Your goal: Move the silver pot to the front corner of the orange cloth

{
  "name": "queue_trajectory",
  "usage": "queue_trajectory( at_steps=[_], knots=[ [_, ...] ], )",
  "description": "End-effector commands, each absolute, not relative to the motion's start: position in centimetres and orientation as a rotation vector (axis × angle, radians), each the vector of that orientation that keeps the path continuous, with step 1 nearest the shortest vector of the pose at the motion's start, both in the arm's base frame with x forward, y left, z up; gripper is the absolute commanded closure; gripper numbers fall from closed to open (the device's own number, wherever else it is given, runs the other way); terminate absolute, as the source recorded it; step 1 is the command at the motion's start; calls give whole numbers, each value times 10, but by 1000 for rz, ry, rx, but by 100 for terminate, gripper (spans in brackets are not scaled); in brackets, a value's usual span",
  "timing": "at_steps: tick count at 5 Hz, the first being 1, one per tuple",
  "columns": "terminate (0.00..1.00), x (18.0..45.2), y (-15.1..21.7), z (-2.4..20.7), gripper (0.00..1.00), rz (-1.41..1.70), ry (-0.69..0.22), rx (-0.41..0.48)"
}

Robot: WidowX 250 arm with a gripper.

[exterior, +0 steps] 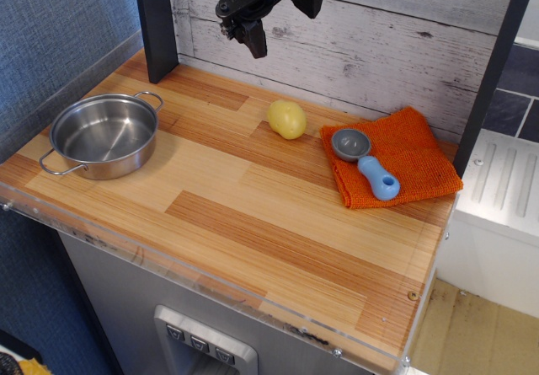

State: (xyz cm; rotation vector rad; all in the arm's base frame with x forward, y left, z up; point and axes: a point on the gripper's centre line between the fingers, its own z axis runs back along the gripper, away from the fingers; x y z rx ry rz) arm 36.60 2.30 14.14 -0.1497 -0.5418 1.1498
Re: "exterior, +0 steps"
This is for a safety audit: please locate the silver metal pot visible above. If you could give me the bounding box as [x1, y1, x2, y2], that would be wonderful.
[39, 91, 164, 180]

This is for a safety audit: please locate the orange woven cloth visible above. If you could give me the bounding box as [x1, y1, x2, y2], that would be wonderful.
[320, 106, 463, 209]

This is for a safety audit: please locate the yellow object at corner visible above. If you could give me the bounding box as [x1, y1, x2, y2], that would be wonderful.
[1, 352, 52, 375]

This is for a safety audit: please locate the yellow toy potato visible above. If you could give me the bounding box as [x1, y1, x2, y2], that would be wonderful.
[267, 99, 307, 140]

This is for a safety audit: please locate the grey and blue scoop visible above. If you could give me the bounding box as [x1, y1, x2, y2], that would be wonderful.
[331, 128, 401, 201]

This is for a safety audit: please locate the clear acrylic edge guard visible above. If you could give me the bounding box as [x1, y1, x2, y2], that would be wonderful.
[1, 182, 414, 374]

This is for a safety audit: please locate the white ribbed cabinet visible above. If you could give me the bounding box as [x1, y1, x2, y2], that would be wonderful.
[436, 130, 538, 317]

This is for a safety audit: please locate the silver dispenser panel with buttons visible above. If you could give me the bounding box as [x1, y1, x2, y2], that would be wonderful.
[154, 305, 259, 374]

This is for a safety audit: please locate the dark grey left post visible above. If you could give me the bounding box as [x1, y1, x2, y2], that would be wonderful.
[136, 0, 179, 83]

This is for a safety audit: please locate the dark grey post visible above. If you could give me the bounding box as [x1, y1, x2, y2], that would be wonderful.
[453, 0, 530, 177]
[136, 0, 179, 83]

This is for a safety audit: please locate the dark grey right post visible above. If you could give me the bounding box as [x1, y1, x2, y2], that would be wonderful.
[453, 0, 530, 177]

